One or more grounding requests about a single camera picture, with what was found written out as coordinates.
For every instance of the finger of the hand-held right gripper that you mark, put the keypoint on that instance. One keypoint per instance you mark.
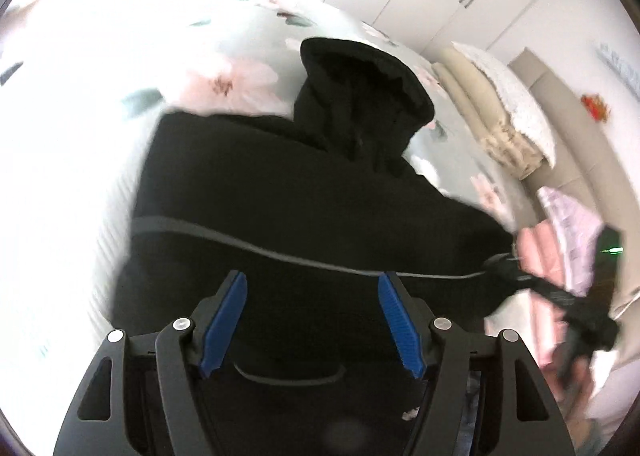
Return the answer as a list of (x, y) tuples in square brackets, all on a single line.
[(520, 276)]

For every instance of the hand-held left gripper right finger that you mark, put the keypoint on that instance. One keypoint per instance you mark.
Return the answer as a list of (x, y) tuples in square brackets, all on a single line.
[(400, 321)]

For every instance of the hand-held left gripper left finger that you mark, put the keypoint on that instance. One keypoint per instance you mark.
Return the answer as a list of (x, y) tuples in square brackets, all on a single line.
[(222, 321)]

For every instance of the black hooded jacket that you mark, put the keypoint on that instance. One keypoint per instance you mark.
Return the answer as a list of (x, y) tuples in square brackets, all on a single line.
[(300, 186)]

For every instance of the pink cloth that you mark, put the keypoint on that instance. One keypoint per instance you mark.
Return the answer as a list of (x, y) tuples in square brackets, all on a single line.
[(540, 251)]

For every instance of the lilac striped cloth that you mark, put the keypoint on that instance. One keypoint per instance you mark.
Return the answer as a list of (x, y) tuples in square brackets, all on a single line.
[(570, 226)]

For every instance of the beige headboard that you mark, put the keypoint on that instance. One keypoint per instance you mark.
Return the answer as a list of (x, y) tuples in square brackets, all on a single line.
[(575, 135)]

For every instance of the stack of beige pillows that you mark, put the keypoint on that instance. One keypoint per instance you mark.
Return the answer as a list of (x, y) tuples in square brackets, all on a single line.
[(480, 105)]

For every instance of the white lace pillow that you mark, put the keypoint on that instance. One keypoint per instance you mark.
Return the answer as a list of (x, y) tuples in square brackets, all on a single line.
[(515, 90)]

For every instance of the floral bed sheet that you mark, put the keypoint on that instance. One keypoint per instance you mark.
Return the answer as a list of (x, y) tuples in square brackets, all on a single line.
[(225, 60)]

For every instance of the red wall decoration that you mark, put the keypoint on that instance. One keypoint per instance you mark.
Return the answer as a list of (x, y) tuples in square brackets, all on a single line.
[(595, 107)]

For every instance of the wall sticker strip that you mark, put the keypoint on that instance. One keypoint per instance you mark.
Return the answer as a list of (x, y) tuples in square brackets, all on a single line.
[(620, 68)]

